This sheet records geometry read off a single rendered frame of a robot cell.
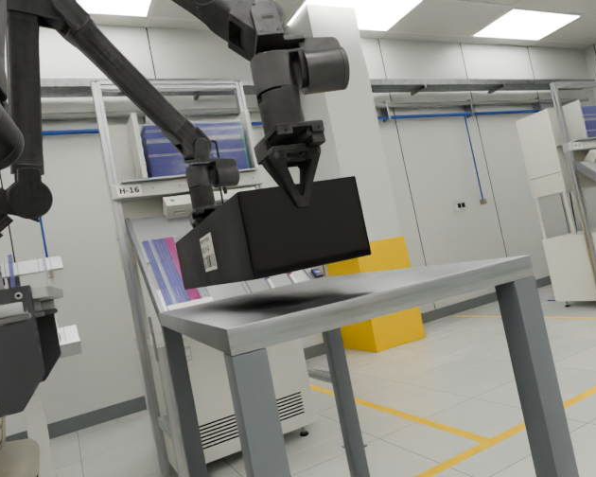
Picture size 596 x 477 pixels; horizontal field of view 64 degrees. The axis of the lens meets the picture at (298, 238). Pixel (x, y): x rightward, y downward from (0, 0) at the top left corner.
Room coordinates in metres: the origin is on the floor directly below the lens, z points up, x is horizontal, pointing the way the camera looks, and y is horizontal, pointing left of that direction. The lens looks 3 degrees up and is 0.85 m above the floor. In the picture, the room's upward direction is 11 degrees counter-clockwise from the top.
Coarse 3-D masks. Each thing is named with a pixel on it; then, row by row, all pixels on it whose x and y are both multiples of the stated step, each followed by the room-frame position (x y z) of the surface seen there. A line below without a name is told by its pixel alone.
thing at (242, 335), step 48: (288, 288) 1.10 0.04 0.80; (336, 288) 0.79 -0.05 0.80; (384, 288) 0.62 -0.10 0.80; (432, 288) 0.62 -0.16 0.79; (480, 288) 0.64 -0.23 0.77; (528, 288) 0.68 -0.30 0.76; (192, 336) 0.73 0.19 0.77; (240, 336) 0.52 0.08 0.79; (288, 336) 0.54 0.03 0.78; (336, 336) 1.29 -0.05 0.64; (528, 336) 0.67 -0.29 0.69; (240, 384) 0.51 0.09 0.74; (336, 384) 1.29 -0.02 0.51; (528, 384) 0.68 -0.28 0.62; (192, 432) 1.13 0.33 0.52; (240, 432) 0.53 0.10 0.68; (528, 432) 0.70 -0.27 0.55
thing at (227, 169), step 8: (200, 144) 1.10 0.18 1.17; (200, 152) 1.10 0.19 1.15; (208, 152) 1.11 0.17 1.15; (184, 160) 1.16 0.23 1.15; (192, 160) 1.12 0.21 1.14; (200, 160) 1.10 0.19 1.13; (208, 160) 1.12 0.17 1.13; (216, 160) 1.14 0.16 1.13; (224, 160) 1.16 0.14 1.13; (232, 160) 1.17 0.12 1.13; (216, 168) 1.15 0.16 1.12; (224, 168) 1.16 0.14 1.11; (232, 168) 1.17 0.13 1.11; (224, 176) 1.16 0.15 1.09; (232, 176) 1.17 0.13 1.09; (216, 184) 1.17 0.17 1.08; (224, 184) 1.17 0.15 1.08; (232, 184) 1.18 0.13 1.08
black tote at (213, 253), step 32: (256, 192) 0.60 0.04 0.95; (288, 192) 0.62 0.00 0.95; (320, 192) 0.64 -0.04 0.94; (352, 192) 0.65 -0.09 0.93; (224, 224) 0.68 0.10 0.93; (256, 224) 0.60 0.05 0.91; (288, 224) 0.61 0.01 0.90; (320, 224) 0.63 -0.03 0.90; (352, 224) 0.65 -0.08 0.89; (192, 256) 0.95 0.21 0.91; (224, 256) 0.71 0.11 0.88; (256, 256) 0.59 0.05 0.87; (288, 256) 0.61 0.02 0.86; (320, 256) 0.63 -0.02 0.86; (352, 256) 0.65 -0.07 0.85; (192, 288) 1.01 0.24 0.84
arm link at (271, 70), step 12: (300, 48) 0.62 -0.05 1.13; (252, 60) 0.61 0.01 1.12; (264, 60) 0.60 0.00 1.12; (276, 60) 0.60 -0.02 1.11; (288, 60) 0.61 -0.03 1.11; (300, 60) 0.62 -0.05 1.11; (252, 72) 0.62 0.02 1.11; (264, 72) 0.60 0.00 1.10; (276, 72) 0.60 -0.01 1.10; (288, 72) 0.61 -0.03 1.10; (300, 72) 0.63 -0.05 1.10; (264, 84) 0.60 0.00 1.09; (276, 84) 0.60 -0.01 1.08; (288, 84) 0.60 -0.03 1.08; (300, 84) 0.64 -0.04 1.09
